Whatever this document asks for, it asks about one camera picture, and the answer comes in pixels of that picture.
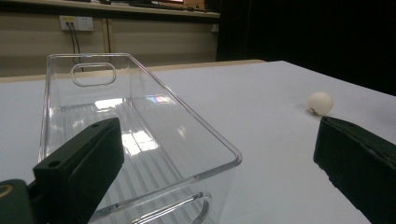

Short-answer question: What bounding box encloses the black cable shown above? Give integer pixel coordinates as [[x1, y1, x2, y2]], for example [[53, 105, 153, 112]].
[[72, 21, 85, 73], [67, 21, 78, 65]]

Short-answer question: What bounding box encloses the clear plastic container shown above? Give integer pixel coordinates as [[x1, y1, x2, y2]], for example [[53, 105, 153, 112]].
[[37, 52, 243, 224]]

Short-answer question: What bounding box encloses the long wooden counter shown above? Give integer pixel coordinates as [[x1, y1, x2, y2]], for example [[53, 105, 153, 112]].
[[0, 0, 220, 78]]

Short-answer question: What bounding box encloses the white wall socket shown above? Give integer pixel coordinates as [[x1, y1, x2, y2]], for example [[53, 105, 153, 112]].
[[59, 15, 94, 32]]

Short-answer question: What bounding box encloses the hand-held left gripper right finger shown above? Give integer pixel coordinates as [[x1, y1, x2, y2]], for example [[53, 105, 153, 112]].
[[313, 116, 396, 224]]

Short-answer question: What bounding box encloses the brown box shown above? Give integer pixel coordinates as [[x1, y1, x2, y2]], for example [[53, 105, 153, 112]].
[[183, 0, 206, 9]]

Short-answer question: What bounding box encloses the black curtain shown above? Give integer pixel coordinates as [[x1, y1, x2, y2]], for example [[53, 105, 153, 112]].
[[216, 0, 396, 96]]

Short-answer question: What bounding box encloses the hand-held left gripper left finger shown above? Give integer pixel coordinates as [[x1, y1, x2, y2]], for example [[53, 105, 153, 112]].
[[32, 117, 125, 224]]

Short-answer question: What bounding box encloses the black keyboard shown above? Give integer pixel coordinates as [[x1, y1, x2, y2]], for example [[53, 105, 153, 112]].
[[129, 1, 191, 11]]

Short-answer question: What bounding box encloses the white ball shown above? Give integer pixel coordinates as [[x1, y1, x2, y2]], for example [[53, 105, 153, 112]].
[[306, 91, 334, 117]]

